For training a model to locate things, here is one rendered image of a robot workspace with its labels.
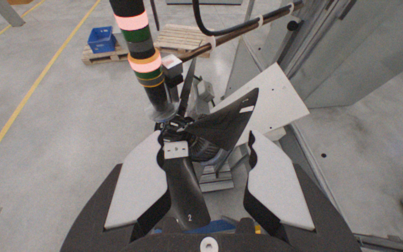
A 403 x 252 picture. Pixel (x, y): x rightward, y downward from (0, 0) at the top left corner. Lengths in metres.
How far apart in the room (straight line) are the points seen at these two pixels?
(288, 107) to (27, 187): 2.63
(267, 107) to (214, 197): 1.31
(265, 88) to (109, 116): 2.16
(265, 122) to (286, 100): 0.11
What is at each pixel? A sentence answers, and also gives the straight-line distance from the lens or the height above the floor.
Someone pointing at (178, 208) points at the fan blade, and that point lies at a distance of 0.51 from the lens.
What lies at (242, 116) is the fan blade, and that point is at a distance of 0.31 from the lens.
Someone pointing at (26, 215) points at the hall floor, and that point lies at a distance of 2.46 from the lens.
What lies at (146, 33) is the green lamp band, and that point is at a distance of 0.20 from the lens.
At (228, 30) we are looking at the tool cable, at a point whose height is 1.55.
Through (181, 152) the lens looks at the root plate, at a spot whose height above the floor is 1.19.
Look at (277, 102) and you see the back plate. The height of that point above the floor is 1.31.
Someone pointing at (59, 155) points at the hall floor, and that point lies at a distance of 2.48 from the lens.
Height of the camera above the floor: 1.68
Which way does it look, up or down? 59 degrees down
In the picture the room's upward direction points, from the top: 5 degrees clockwise
